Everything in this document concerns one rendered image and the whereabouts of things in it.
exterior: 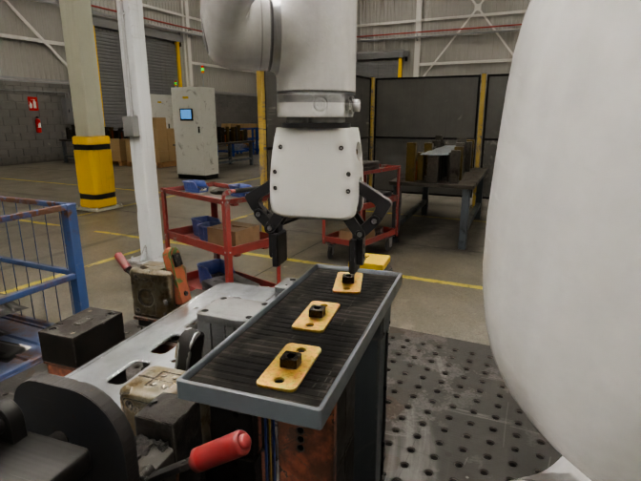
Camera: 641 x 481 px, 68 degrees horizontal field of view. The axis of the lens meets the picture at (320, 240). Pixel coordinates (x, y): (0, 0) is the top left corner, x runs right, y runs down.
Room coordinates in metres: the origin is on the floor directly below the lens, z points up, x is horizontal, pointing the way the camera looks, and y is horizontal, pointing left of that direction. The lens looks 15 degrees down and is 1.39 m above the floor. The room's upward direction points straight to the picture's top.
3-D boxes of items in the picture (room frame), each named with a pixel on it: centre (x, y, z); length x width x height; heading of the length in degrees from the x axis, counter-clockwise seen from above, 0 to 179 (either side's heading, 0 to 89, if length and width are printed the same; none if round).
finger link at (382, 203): (0.52, -0.04, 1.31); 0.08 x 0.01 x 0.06; 74
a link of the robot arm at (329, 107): (0.53, 0.00, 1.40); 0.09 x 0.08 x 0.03; 74
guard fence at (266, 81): (6.64, -0.11, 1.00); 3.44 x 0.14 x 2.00; 154
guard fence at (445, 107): (7.41, -2.43, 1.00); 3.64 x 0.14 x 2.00; 64
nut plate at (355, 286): (0.65, -0.04, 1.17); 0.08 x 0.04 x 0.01; 172
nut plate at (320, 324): (0.53, 0.00, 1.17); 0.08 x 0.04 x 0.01; 164
